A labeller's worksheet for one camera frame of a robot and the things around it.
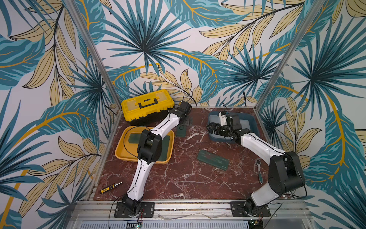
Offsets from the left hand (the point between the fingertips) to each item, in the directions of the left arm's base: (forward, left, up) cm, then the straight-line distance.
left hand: (184, 122), depth 100 cm
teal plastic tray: (+8, -21, -2) cm, 23 cm away
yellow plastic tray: (-18, +40, -8) cm, 45 cm away
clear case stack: (+4, -46, -5) cm, 46 cm away
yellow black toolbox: (+5, +26, +8) cm, 27 cm away
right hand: (-8, -18, +6) cm, 21 cm away
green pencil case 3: (-3, +2, -7) cm, 8 cm away
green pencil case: (-17, +13, -5) cm, 22 cm away
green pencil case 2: (-25, -19, -6) cm, 32 cm away
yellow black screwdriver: (-43, +42, -6) cm, 61 cm away
